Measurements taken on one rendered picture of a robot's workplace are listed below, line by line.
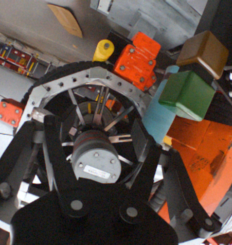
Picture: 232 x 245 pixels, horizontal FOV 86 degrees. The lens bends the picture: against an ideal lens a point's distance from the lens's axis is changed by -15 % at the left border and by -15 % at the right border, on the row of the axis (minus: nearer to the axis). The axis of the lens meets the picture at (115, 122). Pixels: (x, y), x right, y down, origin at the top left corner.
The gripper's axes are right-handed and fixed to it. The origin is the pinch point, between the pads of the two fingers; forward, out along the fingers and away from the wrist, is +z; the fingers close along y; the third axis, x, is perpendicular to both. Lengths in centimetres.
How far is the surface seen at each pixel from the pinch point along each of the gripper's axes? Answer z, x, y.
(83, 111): 74, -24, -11
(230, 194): 77, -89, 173
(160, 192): 7.3, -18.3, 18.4
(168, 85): -2.9, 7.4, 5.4
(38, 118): 5.2, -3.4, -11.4
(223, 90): 4.6, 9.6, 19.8
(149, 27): 55, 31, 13
